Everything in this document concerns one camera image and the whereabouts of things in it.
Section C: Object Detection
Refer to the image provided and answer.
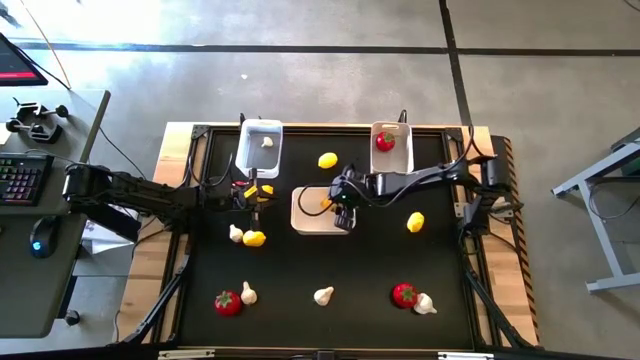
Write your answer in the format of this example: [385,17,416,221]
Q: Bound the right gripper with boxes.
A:
[329,177,374,232]

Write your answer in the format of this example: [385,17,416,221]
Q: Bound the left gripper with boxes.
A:
[227,185,262,234]

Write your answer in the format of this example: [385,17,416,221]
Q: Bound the cream plastic basket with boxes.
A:
[290,185,357,237]

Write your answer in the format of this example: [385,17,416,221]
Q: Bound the frosted clear plastic basket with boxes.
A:
[234,118,285,180]

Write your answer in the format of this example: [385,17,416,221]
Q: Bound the white plastic basket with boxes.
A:
[369,120,416,176]

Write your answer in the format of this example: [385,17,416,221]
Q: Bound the white paper sheet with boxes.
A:
[79,217,142,255]

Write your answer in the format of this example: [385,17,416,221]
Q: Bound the yellow black hazard tape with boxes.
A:
[502,134,540,346]

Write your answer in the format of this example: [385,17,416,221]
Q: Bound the black computer mouse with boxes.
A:
[28,215,61,260]

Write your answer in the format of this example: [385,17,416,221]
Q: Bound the black table clamp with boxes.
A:
[12,101,70,125]
[4,118,65,145]

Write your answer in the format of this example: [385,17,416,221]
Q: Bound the grey desk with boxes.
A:
[0,88,112,340]

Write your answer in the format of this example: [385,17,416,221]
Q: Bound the black backlit keyboard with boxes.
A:
[0,153,55,207]

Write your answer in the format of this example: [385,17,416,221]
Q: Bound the grey metal stand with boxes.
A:
[551,127,640,295]

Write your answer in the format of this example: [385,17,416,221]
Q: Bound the dark monitor red bar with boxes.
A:
[0,32,50,88]

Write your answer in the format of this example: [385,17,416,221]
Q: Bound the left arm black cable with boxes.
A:
[182,149,237,199]

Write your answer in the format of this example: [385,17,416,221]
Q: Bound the black metal frame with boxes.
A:
[119,119,539,360]

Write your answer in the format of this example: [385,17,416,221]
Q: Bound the silver metal bracket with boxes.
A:
[438,351,495,360]
[158,349,216,360]

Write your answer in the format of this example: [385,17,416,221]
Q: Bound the black cable loop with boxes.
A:
[587,174,640,222]

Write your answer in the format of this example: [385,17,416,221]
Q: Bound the thin yellow cord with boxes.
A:
[19,0,72,90]

